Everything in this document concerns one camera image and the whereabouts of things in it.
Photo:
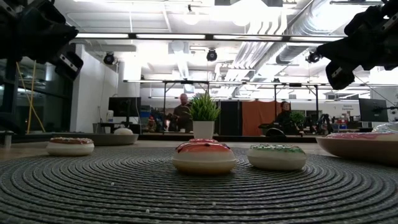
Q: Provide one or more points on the large pink iced donut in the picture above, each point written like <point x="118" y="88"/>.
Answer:
<point x="360" y="136"/>

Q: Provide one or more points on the small green iced donut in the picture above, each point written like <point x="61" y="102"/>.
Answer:
<point x="276" y="160"/>

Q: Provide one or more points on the dark office desk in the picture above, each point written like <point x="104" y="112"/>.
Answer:
<point x="105" y="125"/>

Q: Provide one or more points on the black room panel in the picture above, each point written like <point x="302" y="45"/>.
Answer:
<point x="230" y="118"/>

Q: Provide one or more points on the small grey metal post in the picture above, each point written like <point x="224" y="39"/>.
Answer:
<point x="7" y="140"/>

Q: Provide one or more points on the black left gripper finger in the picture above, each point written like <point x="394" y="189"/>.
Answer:
<point x="56" y="29"/>
<point x="53" y="46"/>

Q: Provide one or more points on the black computer monitor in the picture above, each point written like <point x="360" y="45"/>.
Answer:
<point x="124" y="107"/>
<point x="373" y="110"/>

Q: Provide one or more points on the green plant in white pot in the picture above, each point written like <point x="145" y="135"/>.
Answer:
<point x="203" y="129"/>

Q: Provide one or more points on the long overhead light bar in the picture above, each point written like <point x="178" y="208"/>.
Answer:
<point x="171" y="36"/>

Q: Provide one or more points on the round black ceiling spotlight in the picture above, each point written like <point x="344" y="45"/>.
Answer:
<point x="109" y="58"/>
<point x="211" y="55"/>

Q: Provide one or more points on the white plastic bottle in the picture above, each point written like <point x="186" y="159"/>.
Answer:
<point x="110" y="116"/>

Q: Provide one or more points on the person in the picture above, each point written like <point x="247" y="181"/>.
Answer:
<point x="284" y="119"/>
<point x="183" y="115"/>
<point x="151" y="124"/>

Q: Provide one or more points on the round grey woven placemat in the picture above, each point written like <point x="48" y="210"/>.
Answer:
<point x="155" y="193"/>

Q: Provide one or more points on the small chocolate iced donut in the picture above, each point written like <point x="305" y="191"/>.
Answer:
<point x="70" y="149"/>

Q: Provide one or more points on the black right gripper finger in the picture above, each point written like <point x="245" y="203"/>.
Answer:
<point x="345" y="59"/>
<point x="345" y="45"/>

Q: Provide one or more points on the grey round plate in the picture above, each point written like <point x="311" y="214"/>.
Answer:
<point x="118" y="139"/>

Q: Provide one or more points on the orange curtain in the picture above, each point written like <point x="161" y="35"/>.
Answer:
<point x="255" y="115"/>

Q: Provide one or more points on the small green room plant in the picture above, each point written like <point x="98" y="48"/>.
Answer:
<point x="298" y="117"/>

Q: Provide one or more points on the black ceiling spotlight cluster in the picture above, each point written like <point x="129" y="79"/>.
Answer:
<point x="312" y="57"/>

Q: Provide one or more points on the pink round plate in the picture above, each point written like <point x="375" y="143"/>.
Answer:
<point x="357" y="151"/>

